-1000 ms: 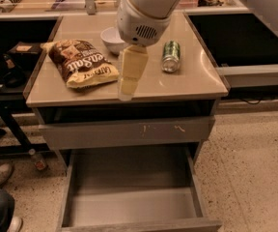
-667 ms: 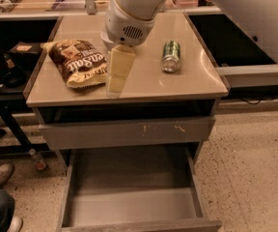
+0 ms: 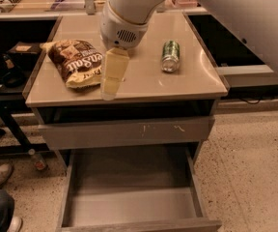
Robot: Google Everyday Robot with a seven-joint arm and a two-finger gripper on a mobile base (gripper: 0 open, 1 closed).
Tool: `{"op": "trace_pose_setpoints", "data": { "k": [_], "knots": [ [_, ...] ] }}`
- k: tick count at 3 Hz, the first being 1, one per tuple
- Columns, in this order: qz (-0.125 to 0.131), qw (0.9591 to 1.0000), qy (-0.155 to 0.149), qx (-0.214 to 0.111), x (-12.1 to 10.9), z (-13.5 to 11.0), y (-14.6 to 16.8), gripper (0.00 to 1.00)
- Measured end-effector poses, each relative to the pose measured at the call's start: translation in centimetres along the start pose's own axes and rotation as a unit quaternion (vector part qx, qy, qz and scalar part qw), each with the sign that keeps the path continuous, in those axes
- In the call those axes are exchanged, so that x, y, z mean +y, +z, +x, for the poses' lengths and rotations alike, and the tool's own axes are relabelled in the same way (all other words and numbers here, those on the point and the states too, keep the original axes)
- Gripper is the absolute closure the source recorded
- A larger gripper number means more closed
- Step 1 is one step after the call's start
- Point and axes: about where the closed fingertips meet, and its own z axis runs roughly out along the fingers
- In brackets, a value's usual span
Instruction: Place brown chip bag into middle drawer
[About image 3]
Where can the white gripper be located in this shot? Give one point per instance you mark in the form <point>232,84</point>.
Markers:
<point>120,33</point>

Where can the brown yellow chip bag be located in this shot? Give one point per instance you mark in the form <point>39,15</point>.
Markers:
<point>77,61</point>

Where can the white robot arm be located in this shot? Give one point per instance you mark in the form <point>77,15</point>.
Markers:
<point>253,22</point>

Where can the closed top drawer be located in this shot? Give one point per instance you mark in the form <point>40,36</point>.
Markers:
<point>126,133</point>

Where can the black bag under desk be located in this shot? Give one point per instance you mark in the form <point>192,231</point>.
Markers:
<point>20,60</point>

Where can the grey drawer cabinet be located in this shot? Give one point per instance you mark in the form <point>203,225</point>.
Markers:
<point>147,92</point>

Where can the open middle drawer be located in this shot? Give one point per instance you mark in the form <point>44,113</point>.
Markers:
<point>133,189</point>

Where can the green soda can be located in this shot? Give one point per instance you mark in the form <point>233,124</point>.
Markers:
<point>170,58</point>

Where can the plastic bottle on floor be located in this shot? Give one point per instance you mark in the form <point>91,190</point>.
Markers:
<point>37,159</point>

